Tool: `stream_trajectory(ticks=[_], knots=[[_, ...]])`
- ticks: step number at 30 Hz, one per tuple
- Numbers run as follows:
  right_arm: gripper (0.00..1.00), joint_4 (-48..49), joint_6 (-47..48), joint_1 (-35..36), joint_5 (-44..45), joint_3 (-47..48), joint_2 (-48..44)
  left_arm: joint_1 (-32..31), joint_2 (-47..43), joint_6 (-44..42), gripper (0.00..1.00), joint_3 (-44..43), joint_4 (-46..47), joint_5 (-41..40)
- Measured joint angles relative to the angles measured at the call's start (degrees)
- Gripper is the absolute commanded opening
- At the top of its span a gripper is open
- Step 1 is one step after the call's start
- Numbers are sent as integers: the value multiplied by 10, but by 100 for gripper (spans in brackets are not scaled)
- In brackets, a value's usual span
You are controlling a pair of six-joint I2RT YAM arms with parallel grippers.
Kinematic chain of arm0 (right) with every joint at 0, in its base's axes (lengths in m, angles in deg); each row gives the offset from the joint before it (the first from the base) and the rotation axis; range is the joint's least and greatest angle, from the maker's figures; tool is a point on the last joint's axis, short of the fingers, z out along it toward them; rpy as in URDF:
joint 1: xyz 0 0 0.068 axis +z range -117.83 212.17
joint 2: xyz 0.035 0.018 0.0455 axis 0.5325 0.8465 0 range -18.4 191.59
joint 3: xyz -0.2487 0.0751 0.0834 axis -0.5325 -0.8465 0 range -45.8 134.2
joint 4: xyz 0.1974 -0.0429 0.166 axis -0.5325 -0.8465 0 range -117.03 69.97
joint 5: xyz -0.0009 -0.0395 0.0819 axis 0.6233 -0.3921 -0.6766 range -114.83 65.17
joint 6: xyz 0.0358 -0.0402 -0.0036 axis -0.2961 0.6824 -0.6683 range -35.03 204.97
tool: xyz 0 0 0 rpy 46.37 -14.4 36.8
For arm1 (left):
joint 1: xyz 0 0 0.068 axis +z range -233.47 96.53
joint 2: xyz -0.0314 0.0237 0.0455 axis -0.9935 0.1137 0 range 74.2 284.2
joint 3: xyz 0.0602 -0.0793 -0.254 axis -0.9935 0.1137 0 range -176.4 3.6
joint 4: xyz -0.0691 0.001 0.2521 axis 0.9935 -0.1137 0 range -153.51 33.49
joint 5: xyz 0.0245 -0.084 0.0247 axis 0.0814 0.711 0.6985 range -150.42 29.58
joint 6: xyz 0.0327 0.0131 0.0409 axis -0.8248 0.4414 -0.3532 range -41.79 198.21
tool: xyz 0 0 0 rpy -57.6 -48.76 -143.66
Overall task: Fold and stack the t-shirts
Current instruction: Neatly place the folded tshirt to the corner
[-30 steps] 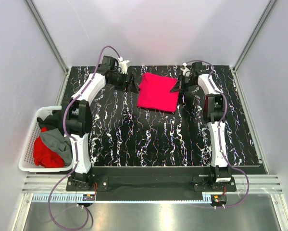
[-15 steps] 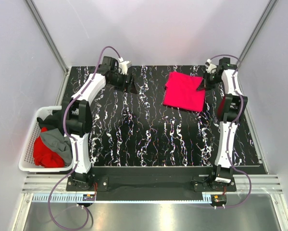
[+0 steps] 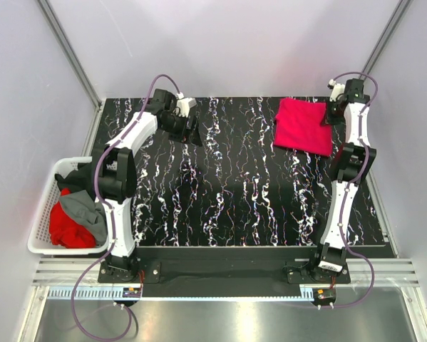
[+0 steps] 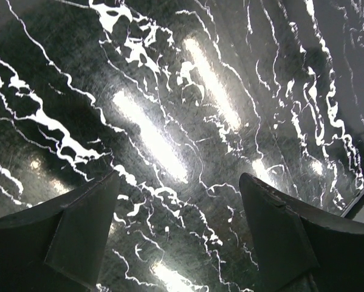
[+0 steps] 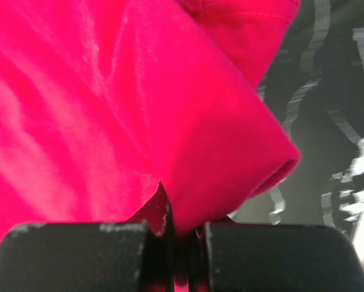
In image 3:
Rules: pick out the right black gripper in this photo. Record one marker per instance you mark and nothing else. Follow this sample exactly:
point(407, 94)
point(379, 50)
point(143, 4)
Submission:
point(328, 120)

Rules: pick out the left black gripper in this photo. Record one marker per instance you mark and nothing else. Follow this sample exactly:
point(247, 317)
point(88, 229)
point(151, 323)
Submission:
point(185, 135)

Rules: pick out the pink t shirt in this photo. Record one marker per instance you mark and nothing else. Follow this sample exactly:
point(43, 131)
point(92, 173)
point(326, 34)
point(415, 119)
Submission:
point(298, 127)

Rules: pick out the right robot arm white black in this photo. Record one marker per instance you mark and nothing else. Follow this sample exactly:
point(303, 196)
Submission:
point(347, 104)

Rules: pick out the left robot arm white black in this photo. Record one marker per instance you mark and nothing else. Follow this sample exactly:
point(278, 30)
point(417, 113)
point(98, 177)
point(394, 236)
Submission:
point(115, 176)

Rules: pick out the black t shirt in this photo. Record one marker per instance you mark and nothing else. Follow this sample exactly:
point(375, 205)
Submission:
point(77, 180)

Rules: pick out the grey t shirt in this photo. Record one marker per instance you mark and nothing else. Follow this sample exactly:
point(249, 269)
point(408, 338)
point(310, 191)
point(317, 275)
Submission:
point(83, 210)

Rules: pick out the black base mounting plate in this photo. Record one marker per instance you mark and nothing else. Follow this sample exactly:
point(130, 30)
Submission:
point(213, 253)

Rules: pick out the red t shirt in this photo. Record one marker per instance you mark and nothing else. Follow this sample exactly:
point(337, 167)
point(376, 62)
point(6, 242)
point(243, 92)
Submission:
point(66, 232)

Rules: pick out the left small connector board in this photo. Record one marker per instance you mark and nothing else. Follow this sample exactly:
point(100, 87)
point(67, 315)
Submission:
point(132, 292)

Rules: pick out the small connector board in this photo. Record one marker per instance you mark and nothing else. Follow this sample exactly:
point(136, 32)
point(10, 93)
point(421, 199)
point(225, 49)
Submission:
point(132, 292)
point(326, 294)

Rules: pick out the right small connector board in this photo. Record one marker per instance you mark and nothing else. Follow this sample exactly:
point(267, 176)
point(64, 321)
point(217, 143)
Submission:
point(326, 294)

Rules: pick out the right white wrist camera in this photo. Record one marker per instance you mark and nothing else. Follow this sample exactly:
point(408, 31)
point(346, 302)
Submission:
point(336, 88)

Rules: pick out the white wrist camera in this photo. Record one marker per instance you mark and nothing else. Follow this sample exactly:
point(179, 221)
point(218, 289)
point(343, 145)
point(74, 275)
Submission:
point(184, 105)
point(336, 88)

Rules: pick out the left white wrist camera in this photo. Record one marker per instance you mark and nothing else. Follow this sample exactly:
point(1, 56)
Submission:
point(184, 105)

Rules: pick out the left aluminium frame post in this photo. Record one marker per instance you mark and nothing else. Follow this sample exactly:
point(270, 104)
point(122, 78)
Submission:
point(62, 38)

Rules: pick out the aluminium frame post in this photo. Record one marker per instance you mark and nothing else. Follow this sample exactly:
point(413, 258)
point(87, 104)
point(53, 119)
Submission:
point(62, 38)
point(392, 24)

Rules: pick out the right aluminium frame post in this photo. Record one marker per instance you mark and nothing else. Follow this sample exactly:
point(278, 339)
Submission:
point(392, 24)

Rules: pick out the aluminium rail profile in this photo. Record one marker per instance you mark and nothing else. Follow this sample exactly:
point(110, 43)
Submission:
point(65, 271)

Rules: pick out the white slotted cable duct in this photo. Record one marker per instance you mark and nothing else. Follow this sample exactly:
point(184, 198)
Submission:
point(154, 292)

